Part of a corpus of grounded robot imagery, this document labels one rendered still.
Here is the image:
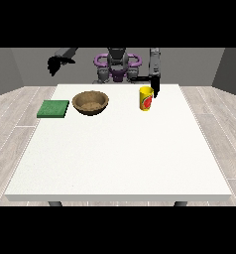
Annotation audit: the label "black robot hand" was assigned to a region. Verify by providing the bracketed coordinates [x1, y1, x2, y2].
[47, 56, 76, 77]
[128, 72, 162, 99]

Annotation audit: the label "yellow cup with melon print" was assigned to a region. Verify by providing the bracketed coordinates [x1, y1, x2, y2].
[138, 85, 155, 112]

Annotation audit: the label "green square pad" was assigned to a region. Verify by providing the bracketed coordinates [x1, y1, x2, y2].
[36, 99, 70, 119]

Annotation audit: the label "brown wooden bowl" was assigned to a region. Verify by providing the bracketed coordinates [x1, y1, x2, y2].
[71, 90, 110, 116]

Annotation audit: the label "grey robot trunk purple rings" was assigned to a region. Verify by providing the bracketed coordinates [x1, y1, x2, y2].
[92, 48, 144, 85]

